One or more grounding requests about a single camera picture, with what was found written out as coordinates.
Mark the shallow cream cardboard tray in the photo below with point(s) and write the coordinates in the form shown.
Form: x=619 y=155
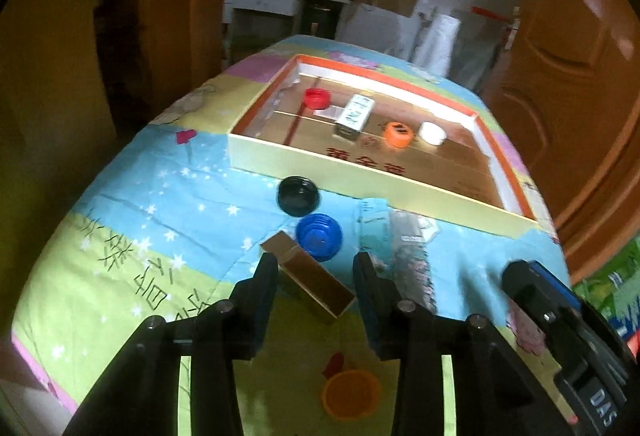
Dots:
x=350 y=176

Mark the red bottle cap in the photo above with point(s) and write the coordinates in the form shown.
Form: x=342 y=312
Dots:
x=316 y=98

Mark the white kitchen counter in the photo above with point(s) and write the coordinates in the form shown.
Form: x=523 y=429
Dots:
x=280 y=0

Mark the white plastic roll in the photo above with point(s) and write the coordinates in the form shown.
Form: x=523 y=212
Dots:
x=442 y=43

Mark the green printed carton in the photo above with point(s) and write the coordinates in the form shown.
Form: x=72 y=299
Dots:
x=615 y=286

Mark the small brown cardboard box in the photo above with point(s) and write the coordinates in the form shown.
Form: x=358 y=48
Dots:
x=307 y=278

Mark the blue bottle cap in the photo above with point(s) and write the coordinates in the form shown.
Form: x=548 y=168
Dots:
x=319 y=236

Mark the black bottle cap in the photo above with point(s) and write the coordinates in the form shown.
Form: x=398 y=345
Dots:
x=297 y=196

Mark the yellow-orange bottle cap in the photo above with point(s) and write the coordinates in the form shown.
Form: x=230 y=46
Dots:
x=350 y=393

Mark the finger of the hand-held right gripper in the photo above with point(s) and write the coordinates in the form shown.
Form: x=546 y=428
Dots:
x=552 y=277
x=522 y=283

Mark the white rectangular box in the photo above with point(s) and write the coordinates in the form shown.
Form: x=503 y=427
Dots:
x=356 y=113

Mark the clear plastic bottle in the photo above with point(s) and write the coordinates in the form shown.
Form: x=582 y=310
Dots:
x=412 y=256

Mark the brown wooden door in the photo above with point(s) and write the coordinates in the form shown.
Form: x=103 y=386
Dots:
x=575 y=66

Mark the printed brown cardboard liner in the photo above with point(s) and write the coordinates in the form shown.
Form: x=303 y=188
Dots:
x=450 y=171

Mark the clear plastic sheet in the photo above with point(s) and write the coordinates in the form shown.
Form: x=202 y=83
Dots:
x=475 y=61

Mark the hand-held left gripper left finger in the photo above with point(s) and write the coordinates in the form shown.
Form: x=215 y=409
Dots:
x=264 y=301

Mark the colourful cartoon printed tablecloth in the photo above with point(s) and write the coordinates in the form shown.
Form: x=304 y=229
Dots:
x=175 y=216

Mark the orange bottle cap with label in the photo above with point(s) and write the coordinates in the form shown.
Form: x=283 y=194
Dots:
x=398 y=134

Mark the red paper strip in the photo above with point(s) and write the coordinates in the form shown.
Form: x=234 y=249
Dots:
x=492 y=12

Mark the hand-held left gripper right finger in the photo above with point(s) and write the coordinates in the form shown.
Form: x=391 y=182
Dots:
x=371 y=311

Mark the black air fryer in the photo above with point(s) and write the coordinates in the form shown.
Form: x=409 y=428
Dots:
x=320 y=18

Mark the white bottle cap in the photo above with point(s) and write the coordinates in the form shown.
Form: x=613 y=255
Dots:
x=432 y=133

